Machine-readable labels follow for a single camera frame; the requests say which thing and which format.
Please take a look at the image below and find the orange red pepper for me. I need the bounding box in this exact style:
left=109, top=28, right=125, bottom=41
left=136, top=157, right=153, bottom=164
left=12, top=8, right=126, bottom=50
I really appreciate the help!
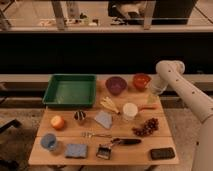
left=138, top=104, right=157, bottom=111

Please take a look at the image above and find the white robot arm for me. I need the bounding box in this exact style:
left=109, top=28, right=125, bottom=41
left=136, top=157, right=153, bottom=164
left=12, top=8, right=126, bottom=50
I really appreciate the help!
left=149, top=60, right=213, bottom=171

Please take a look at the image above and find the green plastic tray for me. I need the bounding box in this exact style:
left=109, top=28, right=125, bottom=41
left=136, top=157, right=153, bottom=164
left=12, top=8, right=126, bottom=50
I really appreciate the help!
left=43, top=74, right=96, bottom=108

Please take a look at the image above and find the red bowl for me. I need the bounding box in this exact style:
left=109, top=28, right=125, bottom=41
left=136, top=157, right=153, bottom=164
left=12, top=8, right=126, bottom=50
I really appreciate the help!
left=133, top=73, right=151, bottom=91

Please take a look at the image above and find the white cup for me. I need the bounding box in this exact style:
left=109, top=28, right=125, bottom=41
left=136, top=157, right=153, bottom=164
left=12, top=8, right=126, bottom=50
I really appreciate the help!
left=123, top=103, right=138, bottom=121

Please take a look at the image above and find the dark red grape bunch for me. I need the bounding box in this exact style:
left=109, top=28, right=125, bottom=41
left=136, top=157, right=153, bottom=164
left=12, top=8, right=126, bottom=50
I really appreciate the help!
left=132, top=118, right=159, bottom=137

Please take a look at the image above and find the wooden table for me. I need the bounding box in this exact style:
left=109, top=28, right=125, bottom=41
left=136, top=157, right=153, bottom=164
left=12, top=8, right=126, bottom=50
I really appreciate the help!
left=29, top=81, right=179, bottom=166

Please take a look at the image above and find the purple bowl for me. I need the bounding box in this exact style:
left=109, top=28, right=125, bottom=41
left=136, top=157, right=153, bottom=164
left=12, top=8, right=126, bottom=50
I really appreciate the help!
left=105, top=76, right=127, bottom=96

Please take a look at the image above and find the yellow banana bunch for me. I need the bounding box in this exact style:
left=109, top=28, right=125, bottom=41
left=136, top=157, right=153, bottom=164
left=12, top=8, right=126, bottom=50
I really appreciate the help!
left=100, top=97, right=120, bottom=114

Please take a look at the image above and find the blue grey cloth piece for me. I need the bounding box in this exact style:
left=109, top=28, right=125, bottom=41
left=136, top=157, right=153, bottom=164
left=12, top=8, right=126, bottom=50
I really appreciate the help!
left=94, top=111, right=112, bottom=129

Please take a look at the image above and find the black rectangular phone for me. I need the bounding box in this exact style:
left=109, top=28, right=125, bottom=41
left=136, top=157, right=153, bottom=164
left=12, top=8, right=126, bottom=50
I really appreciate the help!
left=150, top=147, right=175, bottom=160

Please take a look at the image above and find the dark striped small cup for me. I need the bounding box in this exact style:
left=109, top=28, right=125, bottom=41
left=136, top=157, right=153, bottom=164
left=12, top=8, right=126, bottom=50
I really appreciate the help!
left=74, top=110, right=86, bottom=125

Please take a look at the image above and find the metal fork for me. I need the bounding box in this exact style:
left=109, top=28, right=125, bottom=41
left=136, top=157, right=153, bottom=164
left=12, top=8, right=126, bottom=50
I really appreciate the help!
left=82, top=132, right=112, bottom=138

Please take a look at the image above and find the blue sponge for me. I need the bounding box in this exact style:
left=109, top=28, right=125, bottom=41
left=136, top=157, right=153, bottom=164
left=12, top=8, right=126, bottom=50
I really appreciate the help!
left=65, top=144, right=88, bottom=158

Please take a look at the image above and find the orange apple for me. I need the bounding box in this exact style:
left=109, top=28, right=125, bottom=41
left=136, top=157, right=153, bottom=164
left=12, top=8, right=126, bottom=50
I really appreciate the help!
left=50, top=115, right=65, bottom=130

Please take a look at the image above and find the blue plastic cup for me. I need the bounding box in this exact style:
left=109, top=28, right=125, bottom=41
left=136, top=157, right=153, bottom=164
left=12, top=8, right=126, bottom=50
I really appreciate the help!
left=40, top=133, right=59, bottom=152

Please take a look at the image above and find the black handled brush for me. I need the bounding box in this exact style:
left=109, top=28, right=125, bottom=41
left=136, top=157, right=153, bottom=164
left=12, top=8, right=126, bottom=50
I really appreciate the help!
left=96, top=138, right=141, bottom=160

